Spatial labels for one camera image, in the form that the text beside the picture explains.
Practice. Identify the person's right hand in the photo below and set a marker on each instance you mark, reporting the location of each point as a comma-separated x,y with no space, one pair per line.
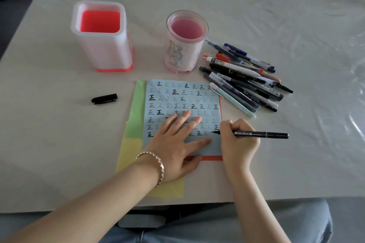
239,151

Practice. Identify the person's left hand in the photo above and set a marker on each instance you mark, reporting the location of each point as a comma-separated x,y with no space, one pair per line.
171,151

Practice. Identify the red paper sheet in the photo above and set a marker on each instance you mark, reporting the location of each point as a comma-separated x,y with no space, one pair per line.
212,158

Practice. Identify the black marker pen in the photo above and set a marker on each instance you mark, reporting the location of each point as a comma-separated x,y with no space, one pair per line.
265,135

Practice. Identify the yellow paper sheet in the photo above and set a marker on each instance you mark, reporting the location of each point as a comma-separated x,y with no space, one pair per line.
128,151

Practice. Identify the green paper sheet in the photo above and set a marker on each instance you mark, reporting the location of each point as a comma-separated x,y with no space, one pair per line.
137,109

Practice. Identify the blue paper with writing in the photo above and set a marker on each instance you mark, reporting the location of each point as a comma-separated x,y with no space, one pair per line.
171,94

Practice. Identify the pile of assorted pens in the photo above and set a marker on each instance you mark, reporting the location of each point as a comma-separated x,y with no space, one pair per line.
242,76

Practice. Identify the black pen cap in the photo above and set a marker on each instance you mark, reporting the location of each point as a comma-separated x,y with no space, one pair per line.
104,99

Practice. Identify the round pink pen holder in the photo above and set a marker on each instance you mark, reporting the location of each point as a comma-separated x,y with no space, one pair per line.
179,55

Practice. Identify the square white red pen holder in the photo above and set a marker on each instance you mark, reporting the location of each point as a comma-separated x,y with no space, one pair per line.
105,49

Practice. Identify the person's left forearm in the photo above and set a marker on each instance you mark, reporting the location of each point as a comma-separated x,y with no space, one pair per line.
85,208

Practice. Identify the person's right forearm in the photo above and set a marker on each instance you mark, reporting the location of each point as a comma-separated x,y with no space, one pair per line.
256,211

